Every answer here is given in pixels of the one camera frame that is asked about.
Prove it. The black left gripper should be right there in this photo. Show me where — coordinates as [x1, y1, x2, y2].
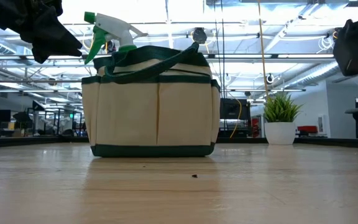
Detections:
[11, 0, 83, 64]

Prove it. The green white spray bottle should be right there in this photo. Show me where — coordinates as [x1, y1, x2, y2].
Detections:
[83, 11, 149, 65]

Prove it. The cream canvas bag green trim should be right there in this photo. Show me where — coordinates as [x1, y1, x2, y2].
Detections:
[81, 42, 222, 158]

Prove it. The long fluorescent light strip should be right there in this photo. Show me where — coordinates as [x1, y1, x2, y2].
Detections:
[208, 53, 335, 60]

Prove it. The green plant in white pot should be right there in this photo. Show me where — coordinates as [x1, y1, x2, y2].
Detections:
[262, 92, 303, 146]

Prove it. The white coiled cable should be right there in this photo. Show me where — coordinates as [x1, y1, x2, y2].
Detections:
[318, 35, 334, 53]

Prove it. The grey ribbed ventilation duct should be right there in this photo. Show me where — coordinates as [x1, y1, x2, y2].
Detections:
[286, 57, 341, 88]

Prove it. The black frame workstation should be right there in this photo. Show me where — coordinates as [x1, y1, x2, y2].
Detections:
[26, 99, 83, 138]

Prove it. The black aluminium table frame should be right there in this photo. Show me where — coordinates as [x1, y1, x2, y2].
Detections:
[0, 136, 358, 149]

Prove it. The thin black hanging cable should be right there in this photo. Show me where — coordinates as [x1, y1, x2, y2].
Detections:
[221, 0, 226, 99]

